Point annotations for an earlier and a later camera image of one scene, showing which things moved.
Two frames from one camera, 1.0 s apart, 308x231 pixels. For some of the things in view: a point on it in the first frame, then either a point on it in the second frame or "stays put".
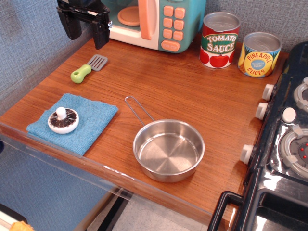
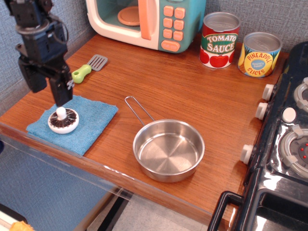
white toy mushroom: [63, 120] stays put
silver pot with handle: [167, 150] stays put
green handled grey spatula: [96, 63] stays put
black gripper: [94, 10] → [41, 53]
